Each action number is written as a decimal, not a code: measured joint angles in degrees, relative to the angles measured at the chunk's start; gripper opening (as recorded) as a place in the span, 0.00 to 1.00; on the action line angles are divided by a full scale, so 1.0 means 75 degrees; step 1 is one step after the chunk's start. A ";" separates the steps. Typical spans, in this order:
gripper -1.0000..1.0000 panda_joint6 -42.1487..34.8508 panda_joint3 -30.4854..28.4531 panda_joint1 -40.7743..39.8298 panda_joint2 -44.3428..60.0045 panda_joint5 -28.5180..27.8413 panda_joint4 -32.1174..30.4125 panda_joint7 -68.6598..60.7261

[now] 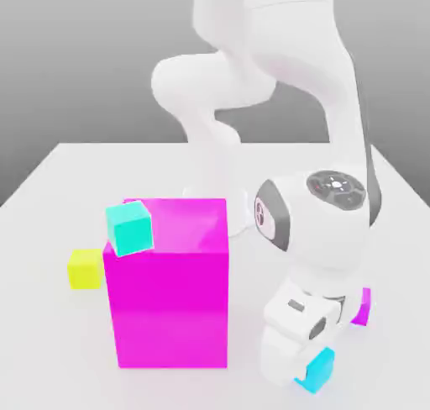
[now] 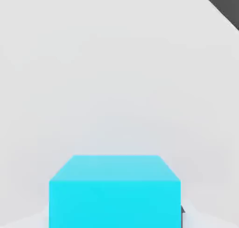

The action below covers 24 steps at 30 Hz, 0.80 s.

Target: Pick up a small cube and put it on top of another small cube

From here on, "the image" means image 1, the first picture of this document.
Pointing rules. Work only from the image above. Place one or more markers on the small turquoise cube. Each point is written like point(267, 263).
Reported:
point(131, 230)

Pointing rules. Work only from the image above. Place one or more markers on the small yellow cube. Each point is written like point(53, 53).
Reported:
point(85, 269)

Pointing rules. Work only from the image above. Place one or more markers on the large magenta box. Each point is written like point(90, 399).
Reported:
point(168, 309)

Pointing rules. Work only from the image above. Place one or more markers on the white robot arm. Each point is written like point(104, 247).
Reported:
point(295, 80)

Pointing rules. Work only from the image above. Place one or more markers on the small cyan cube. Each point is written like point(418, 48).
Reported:
point(320, 371)

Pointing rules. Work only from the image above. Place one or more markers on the small magenta cube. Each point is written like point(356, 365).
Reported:
point(362, 307)

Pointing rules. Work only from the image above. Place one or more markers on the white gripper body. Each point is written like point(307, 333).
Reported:
point(280, 356)

